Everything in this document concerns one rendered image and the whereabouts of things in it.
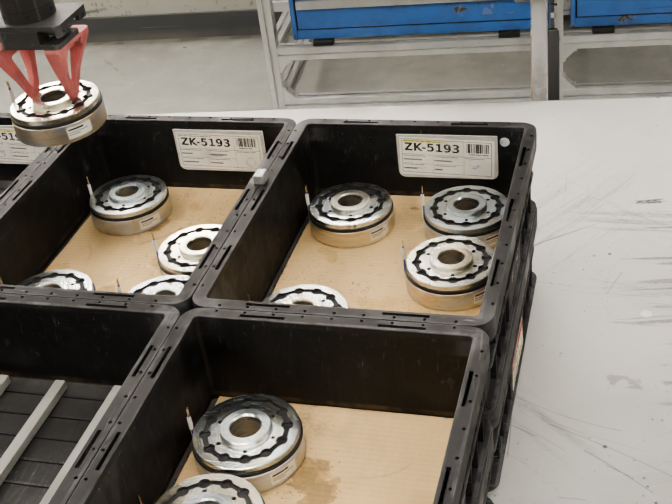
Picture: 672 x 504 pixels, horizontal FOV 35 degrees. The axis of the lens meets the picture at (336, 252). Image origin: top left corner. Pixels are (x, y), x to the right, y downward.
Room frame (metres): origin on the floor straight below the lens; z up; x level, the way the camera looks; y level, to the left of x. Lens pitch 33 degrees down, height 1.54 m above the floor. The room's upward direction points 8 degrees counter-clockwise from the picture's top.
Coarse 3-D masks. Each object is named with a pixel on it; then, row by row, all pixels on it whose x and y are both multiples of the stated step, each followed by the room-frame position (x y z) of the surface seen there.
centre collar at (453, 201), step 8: (448, 200) 1.09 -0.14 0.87; (456, 200) 1.09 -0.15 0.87; (464, 200) 1.10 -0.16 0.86; (472, 200) 1.09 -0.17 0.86; (480, 200) 1.08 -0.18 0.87; (448, 208) 1.07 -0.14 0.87; (456, 208) 1.07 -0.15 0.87; (480, 208) 1.07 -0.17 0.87; (456, 216) 1.06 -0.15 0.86; (464, 216) 1.06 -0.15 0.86; (472, 216) 1.06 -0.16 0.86
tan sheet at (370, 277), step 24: (408, 216) 1.13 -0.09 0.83; (312, 240) 1.10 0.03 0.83; (384, 240) 1.08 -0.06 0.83; (408, 240) 1.07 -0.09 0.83; (288, 264) 1.06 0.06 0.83; (312, 264) 1.05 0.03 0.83; (336, 264) 1.04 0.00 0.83; (360, 264) 1.04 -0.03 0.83; (384, 264) 1.03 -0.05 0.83; (336, 288) 1.00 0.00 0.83; (360, 288) 0.99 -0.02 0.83; (384, 288) 0.98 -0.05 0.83; (432, 312) 0.93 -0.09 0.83; (456, 312) 0.92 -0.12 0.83
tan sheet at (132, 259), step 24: (192, 192) 1.26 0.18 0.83; (216, 192) 1.25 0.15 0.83; (240, 192) 1.24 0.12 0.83; (192, 216) 1.20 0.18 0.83; (216, 216) 1.19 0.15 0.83; (72, 240) 1.18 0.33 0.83; (96, 240) 1.17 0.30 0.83; (120, 240) 1.16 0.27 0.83; (144, 240) 1.16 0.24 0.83; (72, 264) 1.12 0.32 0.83; (96, 264) 1.11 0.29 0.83; (120, 264) 1.11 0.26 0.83; (144, 264) 1.10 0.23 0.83; (96, 288) 1.06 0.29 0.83
